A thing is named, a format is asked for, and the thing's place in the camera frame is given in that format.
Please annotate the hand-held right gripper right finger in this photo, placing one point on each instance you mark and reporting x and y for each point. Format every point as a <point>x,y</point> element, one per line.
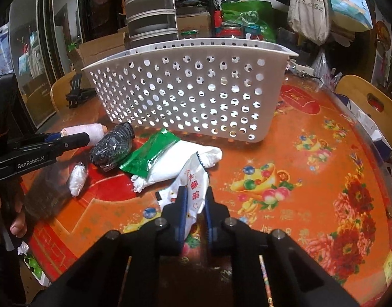
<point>208,212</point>

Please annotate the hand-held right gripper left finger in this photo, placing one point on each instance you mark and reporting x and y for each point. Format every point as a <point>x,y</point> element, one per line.
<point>183,211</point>

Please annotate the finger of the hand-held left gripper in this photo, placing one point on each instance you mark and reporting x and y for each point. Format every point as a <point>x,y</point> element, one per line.
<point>74,140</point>

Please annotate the white printed plastic bag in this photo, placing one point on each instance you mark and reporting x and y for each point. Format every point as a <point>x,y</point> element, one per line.
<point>191,182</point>

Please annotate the white perforated plastic basket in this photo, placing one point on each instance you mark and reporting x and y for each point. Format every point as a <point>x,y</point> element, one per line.
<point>170,52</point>

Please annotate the person's left hand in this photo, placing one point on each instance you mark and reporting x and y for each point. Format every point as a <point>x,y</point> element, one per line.
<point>18,227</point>

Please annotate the pink white cloth roll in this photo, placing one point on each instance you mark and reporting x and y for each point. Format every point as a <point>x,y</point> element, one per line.
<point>87,131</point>

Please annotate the dark patterned packet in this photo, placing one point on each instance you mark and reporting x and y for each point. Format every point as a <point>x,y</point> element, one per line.
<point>111,147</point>

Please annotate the small white wrapped bundle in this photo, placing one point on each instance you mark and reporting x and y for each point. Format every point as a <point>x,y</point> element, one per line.
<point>77,179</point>

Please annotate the black clamp tool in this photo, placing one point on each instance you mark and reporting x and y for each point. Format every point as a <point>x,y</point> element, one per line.
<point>77,94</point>

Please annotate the wooden chair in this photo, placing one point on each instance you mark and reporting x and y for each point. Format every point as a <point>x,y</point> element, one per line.
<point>60,94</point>
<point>359,92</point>

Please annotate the green and white bag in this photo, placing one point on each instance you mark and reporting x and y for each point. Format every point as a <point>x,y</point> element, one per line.
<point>170,163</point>

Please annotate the green and white packet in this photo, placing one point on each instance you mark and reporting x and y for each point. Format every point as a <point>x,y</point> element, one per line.
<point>151,153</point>

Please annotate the red floral tablecloth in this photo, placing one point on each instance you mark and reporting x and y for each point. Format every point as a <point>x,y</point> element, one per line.
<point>279,182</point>

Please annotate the colourful pencil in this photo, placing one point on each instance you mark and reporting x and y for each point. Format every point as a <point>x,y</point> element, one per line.
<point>266,281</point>

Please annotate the open cardboard box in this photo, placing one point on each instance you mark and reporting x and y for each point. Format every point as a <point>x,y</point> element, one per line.
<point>96,49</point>

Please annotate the green and white package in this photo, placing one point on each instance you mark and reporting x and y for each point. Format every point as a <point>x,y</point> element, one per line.
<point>34,263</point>

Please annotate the stack of striped containers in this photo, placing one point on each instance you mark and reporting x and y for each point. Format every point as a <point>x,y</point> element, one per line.
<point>149,6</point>

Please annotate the green lid jar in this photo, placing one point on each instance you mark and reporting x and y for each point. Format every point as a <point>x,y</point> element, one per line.
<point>189,34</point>

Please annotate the brown cardboard box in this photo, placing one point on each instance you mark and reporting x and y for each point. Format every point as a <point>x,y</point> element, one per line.
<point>192,22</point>

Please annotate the red jar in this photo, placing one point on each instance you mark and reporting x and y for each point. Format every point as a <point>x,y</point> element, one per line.
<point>229,31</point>

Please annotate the white paper box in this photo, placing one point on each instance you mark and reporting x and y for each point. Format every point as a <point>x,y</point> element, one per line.
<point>368,124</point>

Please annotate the clear plastic bag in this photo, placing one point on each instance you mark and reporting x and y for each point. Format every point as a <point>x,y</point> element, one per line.
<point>322,65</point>

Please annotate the green shopping bag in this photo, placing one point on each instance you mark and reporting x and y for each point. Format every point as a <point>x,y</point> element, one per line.
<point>247,16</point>

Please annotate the beige canvas tote bag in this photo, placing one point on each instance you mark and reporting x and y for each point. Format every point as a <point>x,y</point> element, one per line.
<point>307,9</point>

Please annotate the blue printed paper bag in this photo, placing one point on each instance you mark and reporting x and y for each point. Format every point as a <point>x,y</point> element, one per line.
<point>347,0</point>

